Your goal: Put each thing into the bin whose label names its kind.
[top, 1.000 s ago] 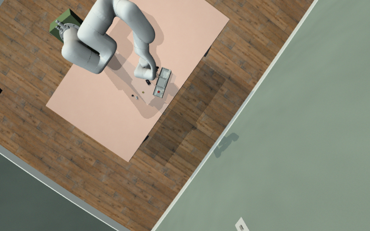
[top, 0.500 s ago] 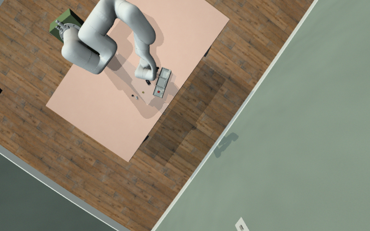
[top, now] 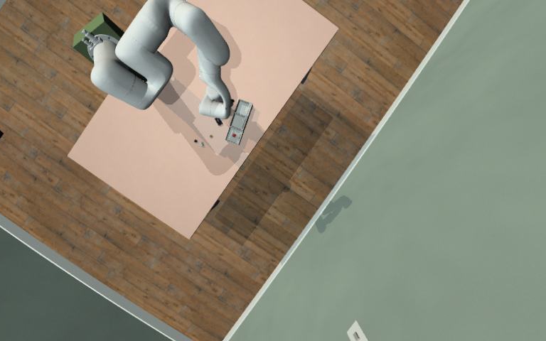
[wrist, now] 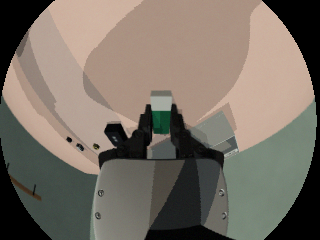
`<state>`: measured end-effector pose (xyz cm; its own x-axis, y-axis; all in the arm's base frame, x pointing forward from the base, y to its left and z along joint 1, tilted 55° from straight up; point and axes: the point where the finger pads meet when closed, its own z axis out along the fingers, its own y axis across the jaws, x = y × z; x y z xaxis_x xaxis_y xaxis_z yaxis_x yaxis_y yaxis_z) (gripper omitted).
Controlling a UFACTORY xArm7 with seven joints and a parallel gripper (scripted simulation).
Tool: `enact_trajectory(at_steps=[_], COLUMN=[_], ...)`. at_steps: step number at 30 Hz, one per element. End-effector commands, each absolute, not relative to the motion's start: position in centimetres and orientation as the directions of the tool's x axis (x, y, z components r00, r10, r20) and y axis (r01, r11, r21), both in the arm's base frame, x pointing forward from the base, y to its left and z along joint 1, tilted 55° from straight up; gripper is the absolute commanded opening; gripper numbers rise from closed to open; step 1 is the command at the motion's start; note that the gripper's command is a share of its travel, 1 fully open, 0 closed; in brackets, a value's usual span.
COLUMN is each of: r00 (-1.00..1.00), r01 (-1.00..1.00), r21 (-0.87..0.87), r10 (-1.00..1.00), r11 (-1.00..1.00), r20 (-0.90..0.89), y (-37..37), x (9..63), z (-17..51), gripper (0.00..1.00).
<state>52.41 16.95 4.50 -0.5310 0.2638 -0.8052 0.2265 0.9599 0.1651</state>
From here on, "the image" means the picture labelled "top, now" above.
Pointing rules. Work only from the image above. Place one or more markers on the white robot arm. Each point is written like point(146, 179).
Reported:
point(138, 49)

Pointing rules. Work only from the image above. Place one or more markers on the grey rack of bins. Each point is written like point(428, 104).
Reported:
point(239, 122)

